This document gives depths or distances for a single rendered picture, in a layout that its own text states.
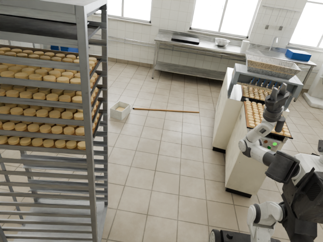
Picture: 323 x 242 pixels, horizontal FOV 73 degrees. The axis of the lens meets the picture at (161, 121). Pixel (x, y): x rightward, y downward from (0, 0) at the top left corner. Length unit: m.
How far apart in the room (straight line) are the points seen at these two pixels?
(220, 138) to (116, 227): 1.71
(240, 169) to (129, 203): 1.19
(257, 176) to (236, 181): 0.22
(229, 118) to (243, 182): 0.81
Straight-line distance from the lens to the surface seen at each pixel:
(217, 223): 2.45
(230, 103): 2.81
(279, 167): 1.29
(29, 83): 1.07
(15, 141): 1.34
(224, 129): 2.99
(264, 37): 5.88
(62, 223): 1.70
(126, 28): 5.76
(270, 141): 2.24
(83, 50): 0.90
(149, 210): 2.36
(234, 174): 2.51
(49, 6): 0.90
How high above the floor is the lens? 1.92
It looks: 32 degrees down
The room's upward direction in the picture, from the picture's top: 9 degrees clockwise
